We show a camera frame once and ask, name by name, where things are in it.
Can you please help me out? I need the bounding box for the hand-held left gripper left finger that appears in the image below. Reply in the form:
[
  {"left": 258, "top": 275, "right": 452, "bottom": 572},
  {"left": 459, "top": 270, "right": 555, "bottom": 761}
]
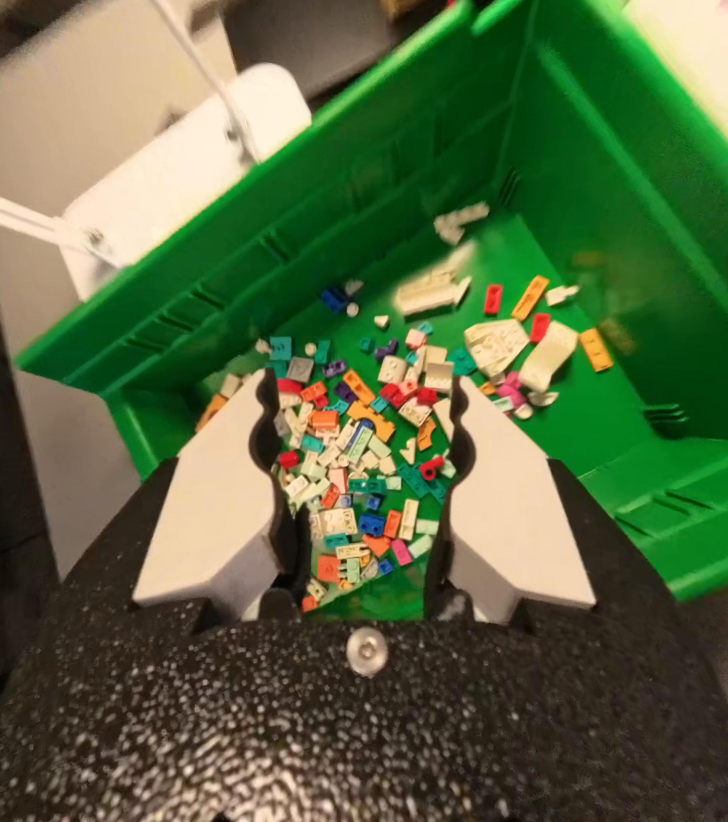
[{"left": 133, "top": 369, "right": 285, "bottom": 622}]

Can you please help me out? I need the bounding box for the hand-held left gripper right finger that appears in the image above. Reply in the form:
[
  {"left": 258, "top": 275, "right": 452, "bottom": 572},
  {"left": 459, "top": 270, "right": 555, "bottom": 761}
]
[{"left": 425, "top": 378, "right": 597, "bottom": 627}]

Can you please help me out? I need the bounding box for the pile of lego pieces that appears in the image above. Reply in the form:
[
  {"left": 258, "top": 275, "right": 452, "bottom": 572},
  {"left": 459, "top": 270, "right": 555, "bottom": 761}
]
[{"left": 196, "top": 202, "right": 634, "bottom": 614}]

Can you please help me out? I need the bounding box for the green plastic bin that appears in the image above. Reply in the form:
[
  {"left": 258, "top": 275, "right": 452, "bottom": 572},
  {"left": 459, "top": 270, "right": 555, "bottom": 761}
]
[{"left": 16, "top": 0, "right": 728, "bottom": 605}]

